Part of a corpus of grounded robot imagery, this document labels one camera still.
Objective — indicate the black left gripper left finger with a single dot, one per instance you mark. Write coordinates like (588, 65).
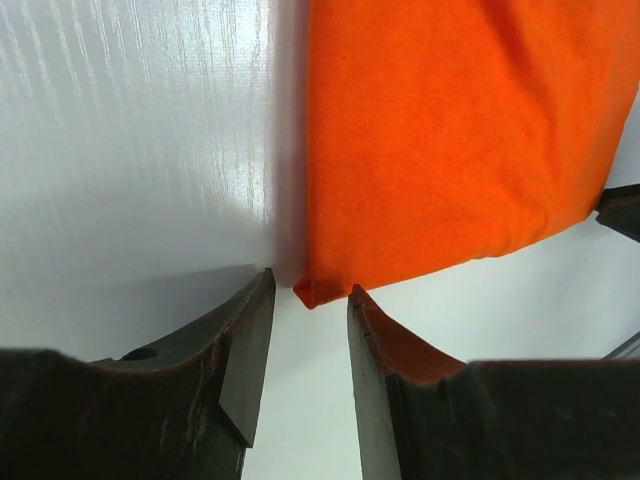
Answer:
(185, 406)

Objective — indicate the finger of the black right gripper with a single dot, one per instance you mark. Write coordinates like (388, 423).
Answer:
(619, 209)

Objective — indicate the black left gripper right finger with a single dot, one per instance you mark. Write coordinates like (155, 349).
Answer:
(422, 414)

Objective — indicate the orange t shirt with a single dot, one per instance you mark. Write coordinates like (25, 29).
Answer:
(440, 132)

